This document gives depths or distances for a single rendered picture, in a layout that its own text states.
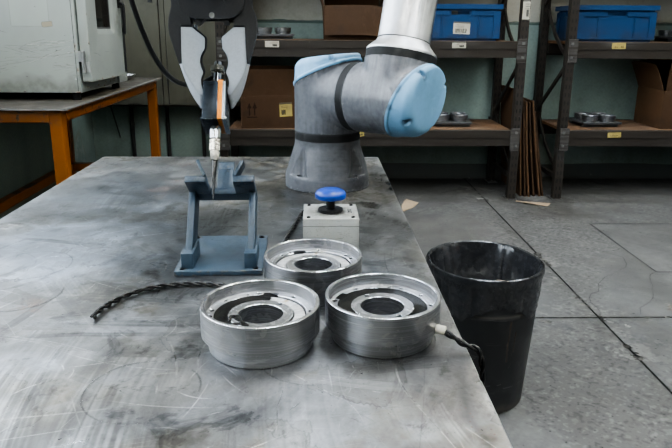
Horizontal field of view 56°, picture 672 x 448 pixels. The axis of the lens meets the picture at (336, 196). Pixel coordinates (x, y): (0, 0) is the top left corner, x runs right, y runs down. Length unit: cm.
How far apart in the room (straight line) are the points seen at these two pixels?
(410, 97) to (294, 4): 364
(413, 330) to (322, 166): 58
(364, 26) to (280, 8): 78
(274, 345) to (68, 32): 236
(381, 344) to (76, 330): 29
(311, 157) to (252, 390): 63
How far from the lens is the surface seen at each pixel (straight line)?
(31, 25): 286
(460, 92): 470
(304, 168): 111
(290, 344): 54
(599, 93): 502
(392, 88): 99
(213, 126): 73
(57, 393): 56
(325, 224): 79
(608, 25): 447
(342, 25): 403
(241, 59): 73
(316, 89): 108
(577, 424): 202
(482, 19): 420
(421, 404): 51
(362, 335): 55
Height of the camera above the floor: 108
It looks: 15 degrees down
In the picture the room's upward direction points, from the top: straight up
